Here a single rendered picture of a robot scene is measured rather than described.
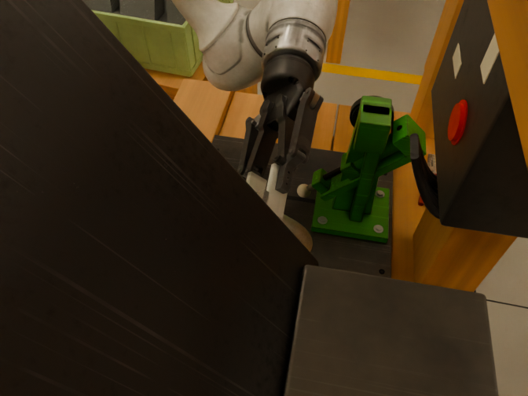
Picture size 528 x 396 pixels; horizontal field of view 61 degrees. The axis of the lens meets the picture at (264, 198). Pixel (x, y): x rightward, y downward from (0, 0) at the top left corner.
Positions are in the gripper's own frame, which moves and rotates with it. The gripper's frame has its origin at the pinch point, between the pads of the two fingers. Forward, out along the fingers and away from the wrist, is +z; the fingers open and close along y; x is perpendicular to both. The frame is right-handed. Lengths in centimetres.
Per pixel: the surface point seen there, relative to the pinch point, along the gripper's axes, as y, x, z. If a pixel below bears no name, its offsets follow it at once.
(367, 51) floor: -106, 139, -186
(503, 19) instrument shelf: 34.3, -13.4, 2.4
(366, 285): 14.5, 3.5, 10.9
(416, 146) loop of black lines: 15.8, 8.6, -7.4
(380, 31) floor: -105, 149, -211
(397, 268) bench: -6.8, 40.6, -4.0
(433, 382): 20.3, 6.3, 18.8
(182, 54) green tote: -64, 8, -64
